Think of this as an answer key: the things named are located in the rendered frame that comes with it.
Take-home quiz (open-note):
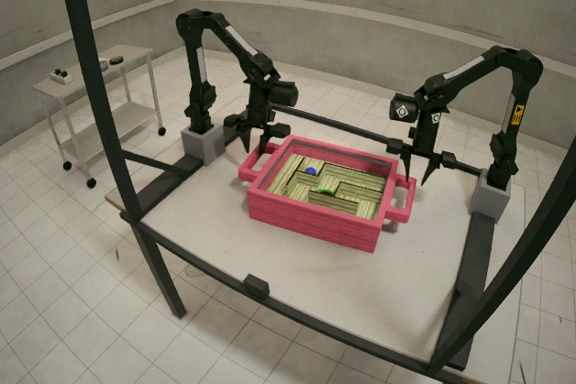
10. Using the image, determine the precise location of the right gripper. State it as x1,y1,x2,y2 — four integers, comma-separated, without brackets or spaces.
385,125,457,186

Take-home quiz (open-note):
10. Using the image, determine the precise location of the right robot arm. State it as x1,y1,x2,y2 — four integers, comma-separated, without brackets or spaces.
389,46,544,192

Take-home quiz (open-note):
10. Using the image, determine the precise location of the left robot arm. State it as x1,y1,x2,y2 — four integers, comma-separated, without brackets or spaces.
175,8,299,135

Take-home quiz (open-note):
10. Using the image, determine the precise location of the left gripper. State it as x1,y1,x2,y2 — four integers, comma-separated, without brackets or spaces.
223,101,291,156

